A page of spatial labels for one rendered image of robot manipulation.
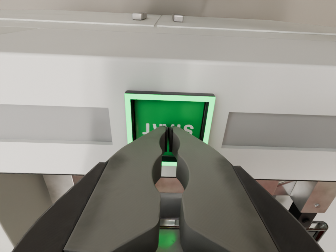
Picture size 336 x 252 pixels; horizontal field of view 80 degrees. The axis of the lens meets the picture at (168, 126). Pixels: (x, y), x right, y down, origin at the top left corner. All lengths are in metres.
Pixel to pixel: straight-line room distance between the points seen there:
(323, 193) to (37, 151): 0.31
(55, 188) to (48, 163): 0.11
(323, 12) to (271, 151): 1.17
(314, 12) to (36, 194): 1.26
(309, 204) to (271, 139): 0.18
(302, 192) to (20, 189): 0.34
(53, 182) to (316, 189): 0.32
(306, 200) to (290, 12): 1.01
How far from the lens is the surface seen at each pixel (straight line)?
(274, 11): 1.19
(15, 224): 0.28
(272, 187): 0.29
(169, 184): 0.29
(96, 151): 0.16
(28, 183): 0.28
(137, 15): 0.46
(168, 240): 0.36
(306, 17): 1.27
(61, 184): 0.28
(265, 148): 0.17
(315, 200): 0.33
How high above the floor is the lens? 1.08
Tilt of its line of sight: 60 degrees down
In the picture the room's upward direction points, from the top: 179 degrees clockwise
